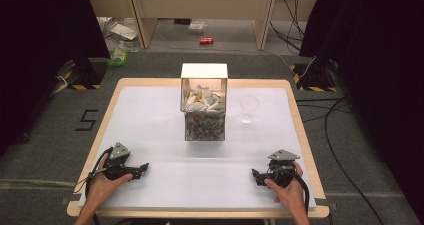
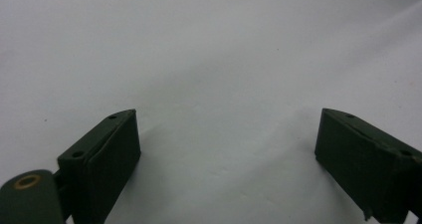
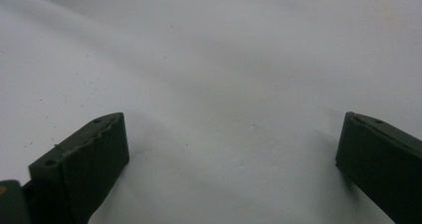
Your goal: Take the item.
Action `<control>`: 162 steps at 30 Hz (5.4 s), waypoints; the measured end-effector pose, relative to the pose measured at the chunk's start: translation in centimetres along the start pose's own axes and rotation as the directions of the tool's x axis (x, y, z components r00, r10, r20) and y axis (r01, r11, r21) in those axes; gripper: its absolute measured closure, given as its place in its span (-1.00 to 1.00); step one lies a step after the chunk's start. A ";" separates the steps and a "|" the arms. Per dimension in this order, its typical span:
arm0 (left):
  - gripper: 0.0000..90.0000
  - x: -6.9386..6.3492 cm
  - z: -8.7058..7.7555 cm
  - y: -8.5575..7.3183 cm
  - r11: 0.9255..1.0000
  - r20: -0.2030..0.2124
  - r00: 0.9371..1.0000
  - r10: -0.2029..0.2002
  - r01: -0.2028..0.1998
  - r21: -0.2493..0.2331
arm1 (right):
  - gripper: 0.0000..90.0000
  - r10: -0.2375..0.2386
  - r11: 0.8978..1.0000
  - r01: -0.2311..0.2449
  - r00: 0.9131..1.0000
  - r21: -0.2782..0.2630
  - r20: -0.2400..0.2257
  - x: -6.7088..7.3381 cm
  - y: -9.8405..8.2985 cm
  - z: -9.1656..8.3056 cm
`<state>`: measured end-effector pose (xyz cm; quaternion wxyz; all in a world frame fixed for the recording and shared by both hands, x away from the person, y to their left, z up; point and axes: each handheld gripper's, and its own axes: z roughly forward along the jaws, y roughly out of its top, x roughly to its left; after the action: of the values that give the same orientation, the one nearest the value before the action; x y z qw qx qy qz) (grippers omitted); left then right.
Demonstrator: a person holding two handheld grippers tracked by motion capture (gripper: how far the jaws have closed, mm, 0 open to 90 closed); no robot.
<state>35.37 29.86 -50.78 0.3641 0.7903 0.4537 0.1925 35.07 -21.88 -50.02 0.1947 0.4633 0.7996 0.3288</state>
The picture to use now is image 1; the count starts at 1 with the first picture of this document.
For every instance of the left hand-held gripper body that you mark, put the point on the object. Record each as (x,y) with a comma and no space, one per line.
(118,158)

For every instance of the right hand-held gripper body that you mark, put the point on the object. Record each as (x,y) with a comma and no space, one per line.
(282,168)

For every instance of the person's right hand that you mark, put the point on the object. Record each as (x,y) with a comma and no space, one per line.
(289,193)

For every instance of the person's left hand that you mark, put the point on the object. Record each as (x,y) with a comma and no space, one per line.
(104,185)

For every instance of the wooden table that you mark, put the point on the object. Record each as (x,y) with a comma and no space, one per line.
(106,115)

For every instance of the white table mat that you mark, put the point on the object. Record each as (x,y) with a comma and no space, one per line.
(200,171)

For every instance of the clear glass cup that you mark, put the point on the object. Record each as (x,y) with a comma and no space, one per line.
(248,106)

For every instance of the clear box with white lid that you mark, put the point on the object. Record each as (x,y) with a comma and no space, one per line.
(204,101)

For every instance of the pile of white tea bags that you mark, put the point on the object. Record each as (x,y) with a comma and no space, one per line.
(204,100)

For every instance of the black stand base striped edge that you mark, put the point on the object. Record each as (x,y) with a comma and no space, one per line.
(81,73)
(313,78)

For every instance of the green plastic packet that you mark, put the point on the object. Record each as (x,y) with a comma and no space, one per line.
(118,56)

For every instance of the crumpled white plastic wrapping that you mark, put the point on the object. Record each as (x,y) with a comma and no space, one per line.
(118,30)

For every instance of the black curtain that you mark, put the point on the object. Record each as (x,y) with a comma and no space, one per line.
(376,68)
(40,51)

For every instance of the red drink can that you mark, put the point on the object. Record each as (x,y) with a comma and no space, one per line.
(206,40)

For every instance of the clear plastic bag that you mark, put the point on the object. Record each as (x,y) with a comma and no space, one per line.
(196,27)

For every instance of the beige wooden desk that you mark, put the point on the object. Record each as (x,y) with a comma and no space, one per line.
(200,1)

